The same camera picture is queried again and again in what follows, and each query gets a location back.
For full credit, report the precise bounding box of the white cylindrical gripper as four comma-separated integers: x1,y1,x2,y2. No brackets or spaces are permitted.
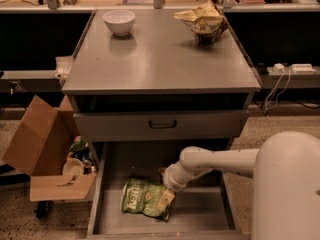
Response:
156,162,197,213

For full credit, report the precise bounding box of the green jalapeno chip bag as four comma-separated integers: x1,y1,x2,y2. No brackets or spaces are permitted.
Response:
120,177,170,221

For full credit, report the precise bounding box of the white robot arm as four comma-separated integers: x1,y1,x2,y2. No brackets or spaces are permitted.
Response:
163,131,320,240

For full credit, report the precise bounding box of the open grey bottom drawer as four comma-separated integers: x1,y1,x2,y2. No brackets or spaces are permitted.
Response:
87,141,250,240

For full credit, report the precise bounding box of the green bag in box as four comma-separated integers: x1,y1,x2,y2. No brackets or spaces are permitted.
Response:
69,136,88,152

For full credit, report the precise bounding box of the grey metal drawer cabinet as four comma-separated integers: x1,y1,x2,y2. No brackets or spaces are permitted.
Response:
61,9,262,145

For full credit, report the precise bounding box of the yellow crumpled chip bag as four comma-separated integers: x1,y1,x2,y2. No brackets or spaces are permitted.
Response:
174,2,228,45

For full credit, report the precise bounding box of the blue bottle in box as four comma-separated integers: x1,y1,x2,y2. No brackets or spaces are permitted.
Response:
73,149,92,168

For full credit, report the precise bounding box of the white paper plate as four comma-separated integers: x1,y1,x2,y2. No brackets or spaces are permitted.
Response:
62,158,84,176

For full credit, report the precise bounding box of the brown cardboard box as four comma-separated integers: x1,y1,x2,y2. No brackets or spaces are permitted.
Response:
3,96,96,203

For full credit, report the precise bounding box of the white ceramic bowl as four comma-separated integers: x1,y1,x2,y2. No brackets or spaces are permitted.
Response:
103,10,135,36

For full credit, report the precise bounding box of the white power strip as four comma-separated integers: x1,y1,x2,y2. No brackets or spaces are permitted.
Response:
272,62,316,74

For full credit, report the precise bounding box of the closed grey drawer with handle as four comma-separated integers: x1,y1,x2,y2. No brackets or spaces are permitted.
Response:
74,110,249,142

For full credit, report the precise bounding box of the white cable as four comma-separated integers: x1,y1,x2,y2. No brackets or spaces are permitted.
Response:
263,68,292,115

